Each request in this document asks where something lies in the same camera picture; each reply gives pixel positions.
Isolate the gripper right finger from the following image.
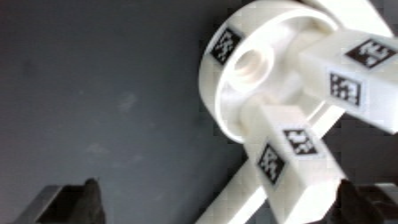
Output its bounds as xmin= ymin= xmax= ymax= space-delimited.
xmin=330 ymin=180 xmax=398 ymax=224

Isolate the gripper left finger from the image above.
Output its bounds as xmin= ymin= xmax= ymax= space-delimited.
xmin=10 ymin=178 xmax=106 ymax=224

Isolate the white stool leg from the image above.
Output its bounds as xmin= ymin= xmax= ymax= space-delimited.
xmin=297 ymin=30 xmax=398 ymax=134
xmin=241 ymin=105 xmax=345 ymax=224

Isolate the white right wall block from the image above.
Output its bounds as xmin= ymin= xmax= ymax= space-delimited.
xmin=195 ymin=0 xmax=398 ymax=224

